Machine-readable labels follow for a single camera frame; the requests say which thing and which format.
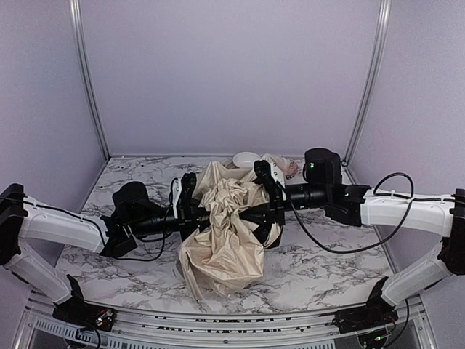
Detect beige folding umbrella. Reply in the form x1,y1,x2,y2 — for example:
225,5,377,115
179,161,283,300

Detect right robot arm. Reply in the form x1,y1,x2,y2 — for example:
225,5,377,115
240,148,464,334

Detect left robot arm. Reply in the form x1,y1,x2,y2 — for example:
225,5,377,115
1,180,210,332

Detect red blue patterned bowl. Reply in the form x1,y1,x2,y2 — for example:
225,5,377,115
285,159,299,179

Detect orange white bowl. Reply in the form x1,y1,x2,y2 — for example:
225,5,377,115
232,151,261,169

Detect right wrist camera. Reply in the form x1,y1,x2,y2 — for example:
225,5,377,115
253,160,286,202

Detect aluminium front rail base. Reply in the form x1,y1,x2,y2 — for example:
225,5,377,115
12,291,437,348

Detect right aluminium frame post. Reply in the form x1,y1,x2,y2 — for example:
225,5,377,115
343,0,392,167

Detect aluminium frame post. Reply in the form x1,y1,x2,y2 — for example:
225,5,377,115
343,0,392,167
69,0,111,163

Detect left aluminium frame post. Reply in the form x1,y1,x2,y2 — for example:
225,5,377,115
69,0,111,163

